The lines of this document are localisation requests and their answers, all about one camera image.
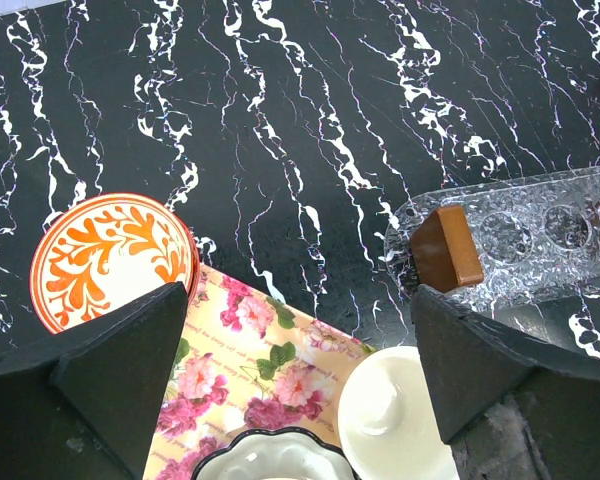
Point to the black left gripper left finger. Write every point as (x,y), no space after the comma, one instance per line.
(84,403)

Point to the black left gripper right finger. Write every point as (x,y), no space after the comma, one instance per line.
(509,405)

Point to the clear holder with wooden ends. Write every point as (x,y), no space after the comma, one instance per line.
(447,250)

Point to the floral serving tray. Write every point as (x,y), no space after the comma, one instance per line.
(247,361)

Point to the clear glass oval tray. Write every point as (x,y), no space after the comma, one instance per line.
(572,186)

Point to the cream and yellow mug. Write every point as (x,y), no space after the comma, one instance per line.
(386,423)

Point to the white scalloped bowl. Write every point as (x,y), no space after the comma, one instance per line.
(287,453)

